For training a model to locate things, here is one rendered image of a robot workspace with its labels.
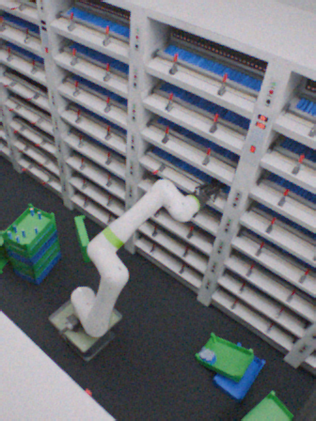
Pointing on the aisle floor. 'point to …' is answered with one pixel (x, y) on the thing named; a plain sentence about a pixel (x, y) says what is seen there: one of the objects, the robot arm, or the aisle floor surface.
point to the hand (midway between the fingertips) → (216, 185)
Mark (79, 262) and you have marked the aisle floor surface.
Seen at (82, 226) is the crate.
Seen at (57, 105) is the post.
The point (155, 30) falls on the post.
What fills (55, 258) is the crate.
